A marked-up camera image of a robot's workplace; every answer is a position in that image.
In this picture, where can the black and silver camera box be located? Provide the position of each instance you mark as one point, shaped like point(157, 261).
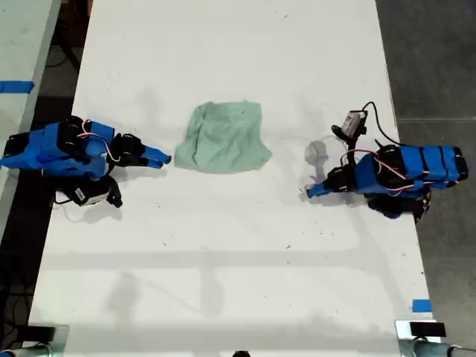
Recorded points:
point(353, 122)

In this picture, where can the grey side table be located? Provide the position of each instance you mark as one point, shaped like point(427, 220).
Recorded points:
point(22, 56)

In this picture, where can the black camera stalk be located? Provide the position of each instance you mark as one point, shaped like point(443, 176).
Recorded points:
point(351, 152)

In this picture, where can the small black box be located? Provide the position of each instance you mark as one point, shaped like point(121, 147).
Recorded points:
point(39, 332)
point(427, 330)

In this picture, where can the pale green T-shirt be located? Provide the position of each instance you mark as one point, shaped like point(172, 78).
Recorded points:
point(227, 141)

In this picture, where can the blue and black arm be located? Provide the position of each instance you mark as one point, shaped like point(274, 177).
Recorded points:
point(413, 171)
point(44, 148)

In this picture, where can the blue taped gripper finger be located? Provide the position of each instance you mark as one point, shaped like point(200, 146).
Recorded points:
point(320, 188)
point(154, 151)
point(320, 194)
point(160, 162)

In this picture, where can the long blue tape strip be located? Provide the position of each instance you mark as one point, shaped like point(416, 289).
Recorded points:
point(16, 87)

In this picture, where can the small blue tape piece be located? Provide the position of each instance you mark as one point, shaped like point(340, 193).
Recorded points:
point(422, 306)

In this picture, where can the metal clamp plate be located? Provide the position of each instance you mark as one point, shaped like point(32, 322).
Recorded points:
point(61, 334)
point(403, 334)

